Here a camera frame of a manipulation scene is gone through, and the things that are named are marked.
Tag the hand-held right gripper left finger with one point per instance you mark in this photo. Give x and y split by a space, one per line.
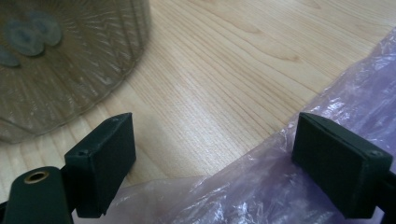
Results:
99 165

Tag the purple plastic bag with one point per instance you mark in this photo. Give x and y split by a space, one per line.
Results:
249 193

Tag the brown ribbed plastic trash bin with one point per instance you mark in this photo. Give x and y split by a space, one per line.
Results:
77 68

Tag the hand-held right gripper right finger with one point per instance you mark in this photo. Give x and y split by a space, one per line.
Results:
339 168

